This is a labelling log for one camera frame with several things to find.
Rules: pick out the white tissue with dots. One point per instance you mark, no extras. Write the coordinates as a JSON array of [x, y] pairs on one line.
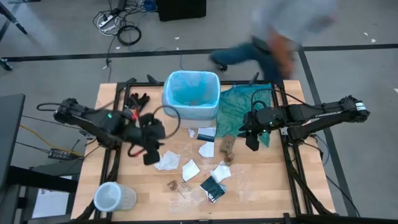
[[168, 161]]

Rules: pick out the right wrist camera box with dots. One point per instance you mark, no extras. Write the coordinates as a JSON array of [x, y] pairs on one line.
[[252, 143]]

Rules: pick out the black power adapter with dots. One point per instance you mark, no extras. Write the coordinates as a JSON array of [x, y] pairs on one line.
[[60, 154]]

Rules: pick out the black stand foot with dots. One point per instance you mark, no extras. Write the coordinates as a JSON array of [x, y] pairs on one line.
[[4, 63]]

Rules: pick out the clear plastic wrap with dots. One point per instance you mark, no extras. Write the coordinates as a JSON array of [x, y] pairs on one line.
[[186, 200]]

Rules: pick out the brown pretzel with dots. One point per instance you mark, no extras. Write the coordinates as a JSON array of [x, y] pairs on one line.
[[171, 187]]

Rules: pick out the person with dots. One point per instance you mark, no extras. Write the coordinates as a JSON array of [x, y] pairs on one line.
[[292, 18]]

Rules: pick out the black furniture base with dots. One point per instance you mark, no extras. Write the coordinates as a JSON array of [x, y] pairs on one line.
[[31, 179]]

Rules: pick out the black stand leg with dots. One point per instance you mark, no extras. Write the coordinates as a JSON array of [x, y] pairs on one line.
[[11, 17]]

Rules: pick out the navy and white packet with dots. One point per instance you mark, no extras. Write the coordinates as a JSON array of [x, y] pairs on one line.
[[205, 137]]

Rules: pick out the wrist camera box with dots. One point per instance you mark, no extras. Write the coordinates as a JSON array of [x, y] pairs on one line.
[[152, 157], [252, 143]]

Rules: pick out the black pointed frame bracket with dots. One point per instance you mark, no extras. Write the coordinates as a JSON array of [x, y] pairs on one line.
[[153, 79], [254, 78]]

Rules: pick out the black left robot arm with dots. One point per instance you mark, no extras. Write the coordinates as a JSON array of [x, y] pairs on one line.
[[93, 119]]

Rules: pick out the black desk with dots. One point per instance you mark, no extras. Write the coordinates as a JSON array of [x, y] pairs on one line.
[[11, 130]]

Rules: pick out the black glove with yellow band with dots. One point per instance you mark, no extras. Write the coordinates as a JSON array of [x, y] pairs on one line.
[[140, 100]]

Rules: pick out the white floor board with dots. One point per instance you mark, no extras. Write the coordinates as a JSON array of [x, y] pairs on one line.
[[49, 202]]

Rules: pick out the brown paper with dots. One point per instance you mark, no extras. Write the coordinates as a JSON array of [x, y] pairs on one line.
[[229, 159]]

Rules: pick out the translucent plastic jar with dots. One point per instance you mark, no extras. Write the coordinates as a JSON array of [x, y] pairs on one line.
[[112, 196]]

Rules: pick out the teal green trash bag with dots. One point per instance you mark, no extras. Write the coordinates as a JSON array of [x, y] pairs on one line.
[[233, 109]]

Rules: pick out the black snack wrapper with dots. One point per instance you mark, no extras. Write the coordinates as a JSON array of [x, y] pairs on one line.
[[211, 191]]

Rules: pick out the black floor box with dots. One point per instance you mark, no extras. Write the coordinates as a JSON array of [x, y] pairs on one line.
[[180, 9]]

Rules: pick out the small white paper scrap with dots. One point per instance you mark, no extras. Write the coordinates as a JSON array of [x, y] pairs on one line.
[[191, 133]]

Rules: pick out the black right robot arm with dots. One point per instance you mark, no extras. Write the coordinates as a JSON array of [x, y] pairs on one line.
[[326, 113]]

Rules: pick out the black aluminium table frame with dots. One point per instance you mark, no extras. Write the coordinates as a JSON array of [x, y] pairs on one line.
[[248, 222]]

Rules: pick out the light blue trash bag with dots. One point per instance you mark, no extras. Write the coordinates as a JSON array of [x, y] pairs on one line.
[[192, 93]]

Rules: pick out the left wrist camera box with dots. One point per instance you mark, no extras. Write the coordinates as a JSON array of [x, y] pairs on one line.
[[152, 157]]

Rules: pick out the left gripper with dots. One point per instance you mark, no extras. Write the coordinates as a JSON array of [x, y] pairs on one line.
[[146, 132]]

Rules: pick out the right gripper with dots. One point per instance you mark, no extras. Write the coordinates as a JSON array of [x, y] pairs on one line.
[[264, 119]]

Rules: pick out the white power strip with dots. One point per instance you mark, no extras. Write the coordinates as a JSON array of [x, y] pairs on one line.
[[105, 21]]

